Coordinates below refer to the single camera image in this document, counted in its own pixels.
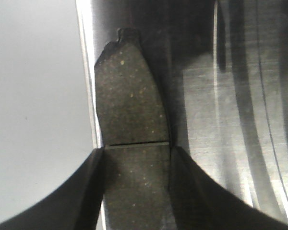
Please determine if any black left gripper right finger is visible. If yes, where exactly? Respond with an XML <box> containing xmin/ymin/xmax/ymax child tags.
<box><xmin>169</xmin><ymin>147</ymin><xmax>288</xmax><ymax>230</ymax></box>

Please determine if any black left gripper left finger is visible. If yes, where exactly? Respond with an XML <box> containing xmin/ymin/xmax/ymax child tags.
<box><xmin>0</xmin><ymin>149</ymin><xmax>105</xmax><ymax>230</ymax></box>

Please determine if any dark grey brake pad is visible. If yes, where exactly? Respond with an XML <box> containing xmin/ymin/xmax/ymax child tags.
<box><xmin>95</xmin><ymin>28</ymin><xmax>176</xmax><ymax>230</ymax></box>

